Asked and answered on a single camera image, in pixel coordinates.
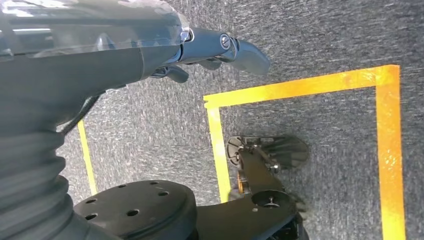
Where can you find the yellow floor tape square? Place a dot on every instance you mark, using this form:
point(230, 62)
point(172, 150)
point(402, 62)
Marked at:
point(86, 159)
point(389, 149)

